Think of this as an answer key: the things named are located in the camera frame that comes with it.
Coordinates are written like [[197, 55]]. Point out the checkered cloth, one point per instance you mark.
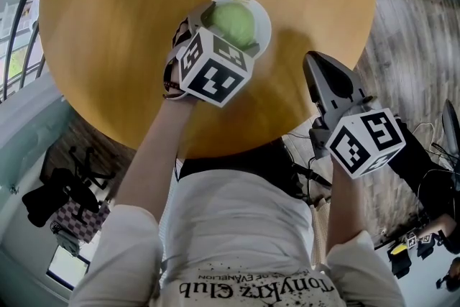
[[86, 223]]

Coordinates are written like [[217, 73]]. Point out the person's left hand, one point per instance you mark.
[[180, 33]]

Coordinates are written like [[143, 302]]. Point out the white round plate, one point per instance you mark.
[[263, 28]]

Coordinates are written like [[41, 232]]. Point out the white printed t-shirt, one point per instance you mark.
[[237, 219]]

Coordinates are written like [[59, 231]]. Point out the yellow black tool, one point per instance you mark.
[[398, 249]]

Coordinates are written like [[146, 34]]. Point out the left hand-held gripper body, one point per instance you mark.
[[212, 79]]

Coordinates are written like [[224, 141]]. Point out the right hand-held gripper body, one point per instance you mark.
[[363, 140]]

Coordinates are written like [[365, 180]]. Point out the frosted glass partition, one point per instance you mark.
[[25, 140]]

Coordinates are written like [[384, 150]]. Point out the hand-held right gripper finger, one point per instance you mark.
[[313, 82], [355, 91]]

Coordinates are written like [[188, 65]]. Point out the person's right forearm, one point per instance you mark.
[[345, 205]]

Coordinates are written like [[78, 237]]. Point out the black office chair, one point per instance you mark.
[[61, 194]]

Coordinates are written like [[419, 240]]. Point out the green ball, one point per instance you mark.
[[233, 23]]

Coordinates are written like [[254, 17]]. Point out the person's left forearm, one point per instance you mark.
[[154, 154]]

